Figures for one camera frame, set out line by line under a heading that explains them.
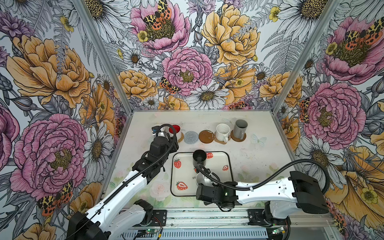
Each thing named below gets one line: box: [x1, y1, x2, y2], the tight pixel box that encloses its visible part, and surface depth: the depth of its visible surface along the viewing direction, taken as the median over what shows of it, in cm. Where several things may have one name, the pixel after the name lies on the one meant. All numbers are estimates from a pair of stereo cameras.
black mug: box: [192, 149, 207, 167], surface depth 89 cm
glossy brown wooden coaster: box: [198, 129, 215, 144], surface depth 108 cm
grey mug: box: [233, 119, 248, 140], surface depth 101 cm
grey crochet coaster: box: [183, 131, 199, 145], surface depth 107 cm
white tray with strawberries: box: [170, 151, 234, 197], surface depth 93 cm
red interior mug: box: [168, 124, 182, 140], surface depth 103 cm
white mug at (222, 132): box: [215, 123, 231, 143], surface depth 101 cm
